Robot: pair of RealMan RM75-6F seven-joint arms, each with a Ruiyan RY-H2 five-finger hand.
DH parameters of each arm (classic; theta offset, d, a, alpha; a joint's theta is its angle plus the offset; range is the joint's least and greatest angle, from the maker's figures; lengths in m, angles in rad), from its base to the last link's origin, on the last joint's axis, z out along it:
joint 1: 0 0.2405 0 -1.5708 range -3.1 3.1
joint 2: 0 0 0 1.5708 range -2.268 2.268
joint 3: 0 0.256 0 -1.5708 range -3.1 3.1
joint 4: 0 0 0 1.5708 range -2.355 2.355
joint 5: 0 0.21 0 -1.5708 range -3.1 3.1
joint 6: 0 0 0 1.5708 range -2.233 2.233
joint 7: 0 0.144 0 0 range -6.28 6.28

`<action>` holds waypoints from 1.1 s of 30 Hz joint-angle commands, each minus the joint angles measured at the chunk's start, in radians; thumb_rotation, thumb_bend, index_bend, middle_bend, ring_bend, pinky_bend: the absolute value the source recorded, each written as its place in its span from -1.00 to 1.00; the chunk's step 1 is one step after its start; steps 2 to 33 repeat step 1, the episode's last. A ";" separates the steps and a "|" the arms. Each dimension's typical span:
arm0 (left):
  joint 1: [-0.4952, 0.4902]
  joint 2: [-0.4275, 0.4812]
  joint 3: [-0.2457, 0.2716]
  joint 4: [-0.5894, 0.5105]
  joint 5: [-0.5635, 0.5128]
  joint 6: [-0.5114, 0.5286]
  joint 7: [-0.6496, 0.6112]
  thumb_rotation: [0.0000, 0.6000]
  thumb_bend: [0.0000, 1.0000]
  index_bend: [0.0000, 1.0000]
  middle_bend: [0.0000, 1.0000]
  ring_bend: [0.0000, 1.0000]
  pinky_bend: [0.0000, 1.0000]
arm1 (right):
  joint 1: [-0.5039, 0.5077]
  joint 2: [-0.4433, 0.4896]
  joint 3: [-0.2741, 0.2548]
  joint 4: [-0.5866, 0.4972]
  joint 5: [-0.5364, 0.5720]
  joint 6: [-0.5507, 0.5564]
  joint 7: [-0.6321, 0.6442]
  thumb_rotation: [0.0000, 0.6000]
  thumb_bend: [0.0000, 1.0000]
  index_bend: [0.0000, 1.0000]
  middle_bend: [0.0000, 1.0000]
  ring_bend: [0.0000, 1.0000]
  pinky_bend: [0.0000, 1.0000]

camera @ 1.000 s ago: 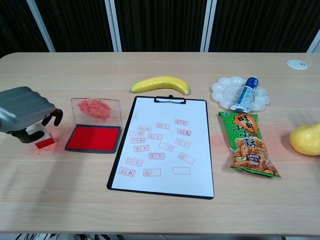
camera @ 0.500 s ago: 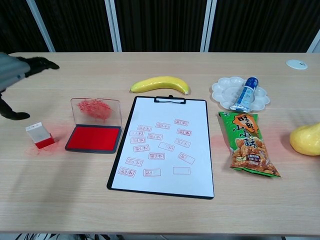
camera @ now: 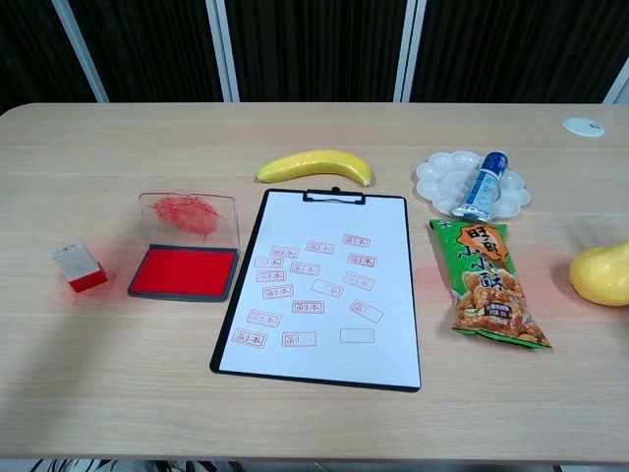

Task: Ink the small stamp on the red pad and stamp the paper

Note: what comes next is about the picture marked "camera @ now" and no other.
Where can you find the red white stamp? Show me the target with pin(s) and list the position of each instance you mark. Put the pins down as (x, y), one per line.
(76, 260)

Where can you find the black clipboard with paper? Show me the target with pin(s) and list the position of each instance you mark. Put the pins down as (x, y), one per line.
(314, 364)

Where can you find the red ink pad case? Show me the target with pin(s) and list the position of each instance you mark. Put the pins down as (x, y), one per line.
(196, 275)

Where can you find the blue white tube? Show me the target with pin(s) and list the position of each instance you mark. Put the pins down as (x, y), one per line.
(484, 189)

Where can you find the aluminium frame post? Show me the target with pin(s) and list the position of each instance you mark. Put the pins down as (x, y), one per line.
(620, 88)
(81, 54)
(409, 49)
(223, 49)

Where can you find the yellow banana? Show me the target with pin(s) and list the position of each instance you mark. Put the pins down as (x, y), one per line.
(314, 164)

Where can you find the white flower palette dish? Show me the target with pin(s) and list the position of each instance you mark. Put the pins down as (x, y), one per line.
(442, 182)

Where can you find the yellow pear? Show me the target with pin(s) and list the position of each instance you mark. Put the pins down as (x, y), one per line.
(599, 275)

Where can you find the green snack bag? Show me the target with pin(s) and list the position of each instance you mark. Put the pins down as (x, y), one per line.
(486, 285)

